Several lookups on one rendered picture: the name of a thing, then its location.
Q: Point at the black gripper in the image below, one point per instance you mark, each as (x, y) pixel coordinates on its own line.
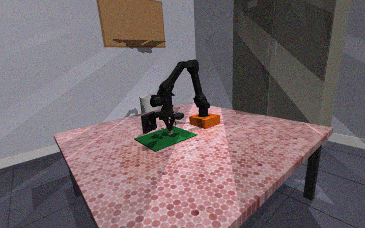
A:
(174, 117)

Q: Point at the green circuit board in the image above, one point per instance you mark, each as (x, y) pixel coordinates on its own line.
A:
(163, 138)

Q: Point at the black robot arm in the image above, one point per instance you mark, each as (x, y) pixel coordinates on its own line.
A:
(164, 94)

